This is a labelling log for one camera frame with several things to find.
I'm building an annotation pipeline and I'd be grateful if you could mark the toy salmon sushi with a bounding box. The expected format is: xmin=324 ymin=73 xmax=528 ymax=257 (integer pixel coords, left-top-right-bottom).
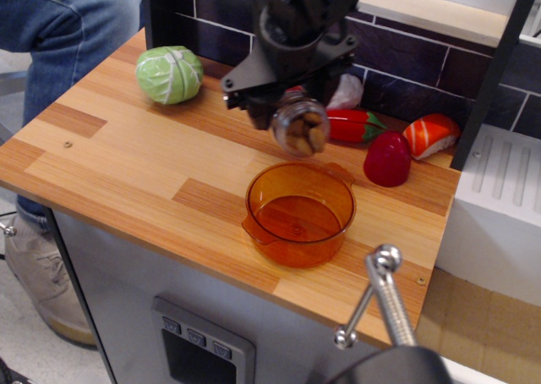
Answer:
xmin=402 ymin=113 xmax=462 ymax=160

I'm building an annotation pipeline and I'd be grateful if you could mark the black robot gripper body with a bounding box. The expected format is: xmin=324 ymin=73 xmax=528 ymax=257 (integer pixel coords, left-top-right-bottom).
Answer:
xmin=221 ymin=7 xmax=358 ymax=111

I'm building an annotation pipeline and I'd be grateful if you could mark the white toy sink unit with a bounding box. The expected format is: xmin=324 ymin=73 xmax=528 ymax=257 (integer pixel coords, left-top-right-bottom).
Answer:
xmin=436 ymin=125 xmax=540 ymax=305

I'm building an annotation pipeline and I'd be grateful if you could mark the toy ice cream cone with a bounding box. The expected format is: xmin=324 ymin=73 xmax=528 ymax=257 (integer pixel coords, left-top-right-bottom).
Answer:
xmin=326 ymin=74 xmax=364 ymax=110

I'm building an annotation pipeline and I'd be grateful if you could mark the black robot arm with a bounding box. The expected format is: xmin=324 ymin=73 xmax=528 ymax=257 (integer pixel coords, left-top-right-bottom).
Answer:
xmin=221 ymin=0 xmax=359 ymax=130

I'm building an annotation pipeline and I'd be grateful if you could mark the red toy chili pepper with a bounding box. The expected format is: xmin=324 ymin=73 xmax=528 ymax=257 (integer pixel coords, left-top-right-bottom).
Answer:
xmin=327 ymin=109 xmax=387 ymax=143

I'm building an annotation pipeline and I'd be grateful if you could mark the grey toy kitchen cabinet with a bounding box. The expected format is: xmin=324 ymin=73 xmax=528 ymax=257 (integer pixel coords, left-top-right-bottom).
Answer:
xmin=47 ymin=211 xmax=375 ymax=383

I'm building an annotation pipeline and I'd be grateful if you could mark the black vertical frame post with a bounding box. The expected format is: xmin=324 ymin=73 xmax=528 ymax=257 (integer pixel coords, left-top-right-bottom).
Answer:
xmin=450 ymin=0 xmax=534 ymax=171

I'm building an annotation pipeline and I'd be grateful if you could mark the clear almond jar red label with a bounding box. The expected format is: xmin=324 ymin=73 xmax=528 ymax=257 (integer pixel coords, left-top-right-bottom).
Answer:
xmin=270 ymin=86 xmax=331 ymax=157

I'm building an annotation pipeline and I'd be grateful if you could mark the green toy cabbage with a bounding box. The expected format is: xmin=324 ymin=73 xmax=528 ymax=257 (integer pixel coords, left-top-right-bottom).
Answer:
xmin=135 ymin=46 xmax=204 ymax=105

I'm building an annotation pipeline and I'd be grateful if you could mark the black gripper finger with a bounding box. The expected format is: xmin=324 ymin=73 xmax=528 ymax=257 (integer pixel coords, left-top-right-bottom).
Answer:
xmin=247 ymin=96 xmax=281 ymax=130

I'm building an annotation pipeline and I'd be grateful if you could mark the beige sneaker shoe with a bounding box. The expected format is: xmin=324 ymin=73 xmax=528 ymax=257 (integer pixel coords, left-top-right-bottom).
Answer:
xmin=5 ymin=215 xmax=95 ymax=346

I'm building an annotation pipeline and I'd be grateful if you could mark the orange transparent plastic pot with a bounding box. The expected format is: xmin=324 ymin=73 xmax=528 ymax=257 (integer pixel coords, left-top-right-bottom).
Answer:
xmin=243 ymin=162 xmax=356 ymax=268

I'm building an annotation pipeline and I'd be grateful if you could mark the grey dishwasher control panel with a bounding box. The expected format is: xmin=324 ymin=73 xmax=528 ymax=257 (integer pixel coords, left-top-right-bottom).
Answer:
xmin=151 ymin=297 xmax=256 ymax=384

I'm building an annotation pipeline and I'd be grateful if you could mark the person leg in jeans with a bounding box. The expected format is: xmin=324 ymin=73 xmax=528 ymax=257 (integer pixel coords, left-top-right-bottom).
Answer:
xmin=0 ymin=0 xmax=143 ymax=233

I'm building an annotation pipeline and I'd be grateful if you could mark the red toy strawberry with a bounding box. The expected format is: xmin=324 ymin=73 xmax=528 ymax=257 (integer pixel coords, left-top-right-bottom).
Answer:
xmin=363 ymin=131 xmax=412 ymax=188

